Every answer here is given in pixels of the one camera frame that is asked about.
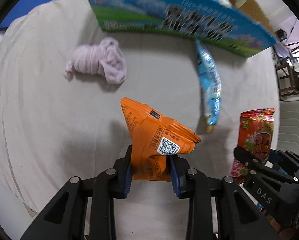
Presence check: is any lilac fluffy cloth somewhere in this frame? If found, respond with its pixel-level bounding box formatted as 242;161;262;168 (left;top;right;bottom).
64;37;127;85

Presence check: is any red floral snack bag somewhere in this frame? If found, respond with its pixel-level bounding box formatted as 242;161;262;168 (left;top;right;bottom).
230;108;276;185

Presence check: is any blue mat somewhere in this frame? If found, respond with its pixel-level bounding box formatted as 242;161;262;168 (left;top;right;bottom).
0;0;54;31

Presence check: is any dark wooden stand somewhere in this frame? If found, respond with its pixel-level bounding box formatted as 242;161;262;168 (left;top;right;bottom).
275;58;299;101

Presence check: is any light blue snack pouch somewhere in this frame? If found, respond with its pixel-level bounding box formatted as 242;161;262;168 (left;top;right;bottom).
195;38;221;133

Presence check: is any black box on floor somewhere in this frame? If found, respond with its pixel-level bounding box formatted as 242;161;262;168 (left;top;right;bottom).
276;29;287;42

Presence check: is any beige table cloth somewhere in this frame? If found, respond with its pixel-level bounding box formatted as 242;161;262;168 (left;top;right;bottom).
0;0;278;239

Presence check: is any orange snack bag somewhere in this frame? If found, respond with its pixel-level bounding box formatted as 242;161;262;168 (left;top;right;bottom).
120;98;201;181

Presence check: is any milk carton cardboard box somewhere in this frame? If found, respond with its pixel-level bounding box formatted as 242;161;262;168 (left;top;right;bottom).
88;0;278;58

